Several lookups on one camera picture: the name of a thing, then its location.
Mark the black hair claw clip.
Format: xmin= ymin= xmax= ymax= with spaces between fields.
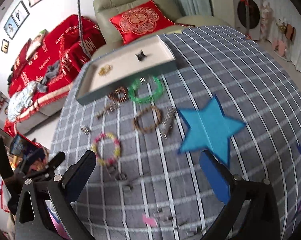
xmin=135 ymin=50 xmax=147 ymax=62

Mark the gold hair ties charm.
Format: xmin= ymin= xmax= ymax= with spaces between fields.
xmin=99 ymin=64 xmax=113 ymax=76

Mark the yellow star sticker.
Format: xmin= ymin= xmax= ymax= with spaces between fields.
xmin=168 ymin=29 xmax=182 ymax=34

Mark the green leather armchair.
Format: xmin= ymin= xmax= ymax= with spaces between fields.
xmin=93 ymin=0 xmax=227 ymax=59

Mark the white washing machine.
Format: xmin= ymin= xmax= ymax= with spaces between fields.
xmin=233 ymin=0 xmax=262 ymax=41

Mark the white clothing on bed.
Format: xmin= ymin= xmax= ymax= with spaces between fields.
xmin=7 ymin=81 xmax=38 ymax=122

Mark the grey cloth on bed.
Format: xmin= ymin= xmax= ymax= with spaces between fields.
xmin=37 ymin=60 xmax=61 ymax=93

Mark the cream jewelry tray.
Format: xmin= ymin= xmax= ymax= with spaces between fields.
xmin=75 ymin=35 xmax=177 ymax=106

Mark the red embroidered cushion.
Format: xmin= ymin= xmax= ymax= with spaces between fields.
xmin=109 ymin=0 xmax=195 ymax=44

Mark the blue star sticker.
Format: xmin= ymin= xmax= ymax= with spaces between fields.
xmin=177 ymin=96 xmax=246 ymax=167

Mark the large framed photo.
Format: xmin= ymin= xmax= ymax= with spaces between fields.
xmin=4 ymin=1 xmax=30 ymax=40

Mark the green jade bangle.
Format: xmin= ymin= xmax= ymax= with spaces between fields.
xmin=127 ymin=76 xmax=164 ymax=104

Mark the brown wooden bead bracelet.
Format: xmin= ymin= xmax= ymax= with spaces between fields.
xmin=133 ymin=104 xmax=163 ymax=134

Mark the flexible gooseneck phone holder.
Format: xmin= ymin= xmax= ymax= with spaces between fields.
xmin=77 ymin=0 xmax=93 ymax=58

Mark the red broom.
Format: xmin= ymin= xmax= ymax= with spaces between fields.
xmin=244 ymin=0 xmax=251 ymax=40

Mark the red wedding blanket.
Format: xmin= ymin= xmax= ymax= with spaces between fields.
xmin=4 ymin=15 xmax=106 ymax=136

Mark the silver hair clip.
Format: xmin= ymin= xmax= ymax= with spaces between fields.
xmin=160 ymin=107 xmax=176 ymax=139

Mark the pink yellow bead bracelet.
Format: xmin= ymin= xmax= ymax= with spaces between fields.
xmin=91 ymin=132 xmax=122 ymax=167

